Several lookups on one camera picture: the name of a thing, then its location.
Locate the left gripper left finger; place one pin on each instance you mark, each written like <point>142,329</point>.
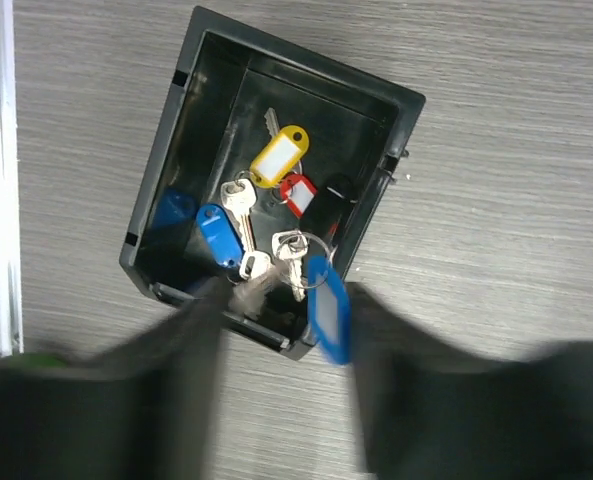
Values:
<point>144,409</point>

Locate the black plastic bin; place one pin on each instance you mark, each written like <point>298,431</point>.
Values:
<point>261,144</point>

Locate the red tagged key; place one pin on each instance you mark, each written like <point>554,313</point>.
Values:
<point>296,192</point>

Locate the black tagged key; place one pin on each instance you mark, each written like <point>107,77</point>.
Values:
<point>329,207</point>

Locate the blue tagged key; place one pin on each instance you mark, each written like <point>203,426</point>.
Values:
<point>328,302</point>
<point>220,236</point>

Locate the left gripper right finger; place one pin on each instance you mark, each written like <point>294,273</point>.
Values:
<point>428,409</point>

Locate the silver key bunch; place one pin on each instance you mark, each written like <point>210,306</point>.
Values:
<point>262,271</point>

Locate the yellow tagged key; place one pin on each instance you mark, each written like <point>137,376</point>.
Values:
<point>285,150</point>

